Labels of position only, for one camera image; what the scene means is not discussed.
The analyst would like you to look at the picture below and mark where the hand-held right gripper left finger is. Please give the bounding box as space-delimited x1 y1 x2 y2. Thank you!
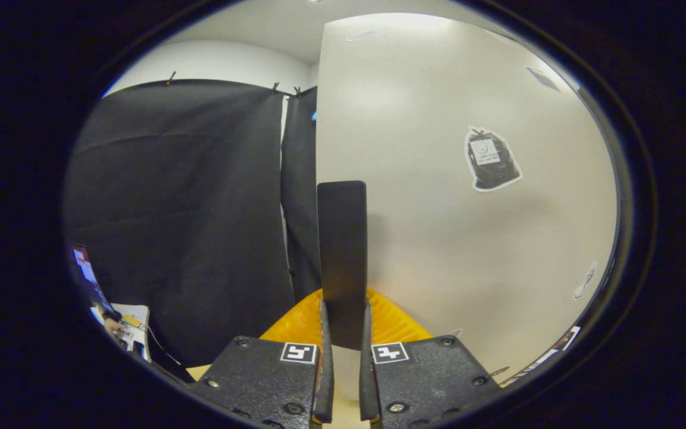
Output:
190 289 335 429

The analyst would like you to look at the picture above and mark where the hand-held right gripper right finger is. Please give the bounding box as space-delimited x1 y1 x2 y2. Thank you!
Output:
359 289 501 429

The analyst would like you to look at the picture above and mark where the black door handle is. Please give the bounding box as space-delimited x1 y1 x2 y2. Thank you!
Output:
317 181 369 351

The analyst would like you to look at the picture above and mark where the grey cabinet door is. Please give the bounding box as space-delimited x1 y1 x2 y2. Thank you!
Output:
316 13 618 406

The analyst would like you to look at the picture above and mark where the black backdrop cloth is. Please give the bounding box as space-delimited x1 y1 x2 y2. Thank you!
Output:
63 79 320 367

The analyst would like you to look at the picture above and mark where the computer screen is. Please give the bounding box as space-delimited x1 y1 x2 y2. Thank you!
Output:
69 243 111 310

